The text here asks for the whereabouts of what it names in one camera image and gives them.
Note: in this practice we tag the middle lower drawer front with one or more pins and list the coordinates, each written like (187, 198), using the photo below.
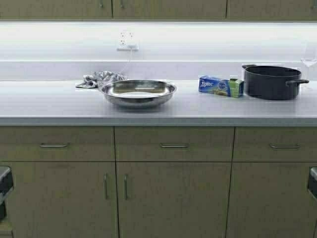
(142, 144)

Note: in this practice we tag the right drawer metal handle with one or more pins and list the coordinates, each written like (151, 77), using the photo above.
(296, 146)

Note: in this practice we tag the drawer metal handle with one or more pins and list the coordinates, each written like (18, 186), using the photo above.
(296, 146)
(174, 145)
(53, 145)

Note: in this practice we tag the left lower drawer front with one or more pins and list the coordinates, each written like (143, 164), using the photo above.
(86, 143)

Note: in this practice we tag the white wall power outlet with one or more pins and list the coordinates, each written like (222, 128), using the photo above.
(126, 37)

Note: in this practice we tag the grey patterned dish cloth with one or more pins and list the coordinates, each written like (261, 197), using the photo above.
(99, 79)

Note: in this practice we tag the door metal handle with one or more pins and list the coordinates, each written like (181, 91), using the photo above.
(125, 186)
(105, 186)

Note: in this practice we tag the right lower drawer front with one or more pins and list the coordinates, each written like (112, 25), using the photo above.
(251, 144)

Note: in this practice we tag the white charger plug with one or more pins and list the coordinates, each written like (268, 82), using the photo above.
(132, 47)

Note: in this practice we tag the middle lower cabinet door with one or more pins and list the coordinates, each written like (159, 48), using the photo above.
(173, 199)

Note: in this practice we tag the cabinet door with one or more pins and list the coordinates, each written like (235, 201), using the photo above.
(271, 200)
(272, 9)
(55, 9)
(173, 199)
(62, 200)
(169, 9)

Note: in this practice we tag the black cooking pot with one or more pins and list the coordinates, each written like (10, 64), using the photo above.
(272, 82)

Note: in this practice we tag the left drawer metal handle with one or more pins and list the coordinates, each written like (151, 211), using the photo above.
(53, 145)

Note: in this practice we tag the upper left cabinet door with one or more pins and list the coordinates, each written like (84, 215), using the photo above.
(55, 9)

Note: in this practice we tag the left door metal handle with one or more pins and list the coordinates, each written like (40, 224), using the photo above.
(105, 186)

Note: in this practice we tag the middle door metal handle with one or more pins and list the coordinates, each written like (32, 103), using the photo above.
(125, 186)

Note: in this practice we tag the upper middle cabinet door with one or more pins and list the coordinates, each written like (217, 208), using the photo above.
(169, 9)

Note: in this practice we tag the upper right cabinet door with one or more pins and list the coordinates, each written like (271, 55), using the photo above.
(272, 9)

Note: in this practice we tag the blue Ziploc bag box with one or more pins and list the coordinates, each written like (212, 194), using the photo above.
(233, 87)

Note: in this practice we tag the large stainless steel bowl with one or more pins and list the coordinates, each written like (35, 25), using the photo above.
(137, 94)

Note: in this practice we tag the middle drawer metal handle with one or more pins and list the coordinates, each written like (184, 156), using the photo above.
(174, 145)

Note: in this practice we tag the right lower cabinet door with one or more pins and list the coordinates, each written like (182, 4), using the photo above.
(271, 200)

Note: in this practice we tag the clear wine glass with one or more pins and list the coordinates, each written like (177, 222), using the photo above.
(309, 58)

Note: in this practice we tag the left lower cabinet door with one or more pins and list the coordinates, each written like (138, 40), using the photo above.
(62, 200)

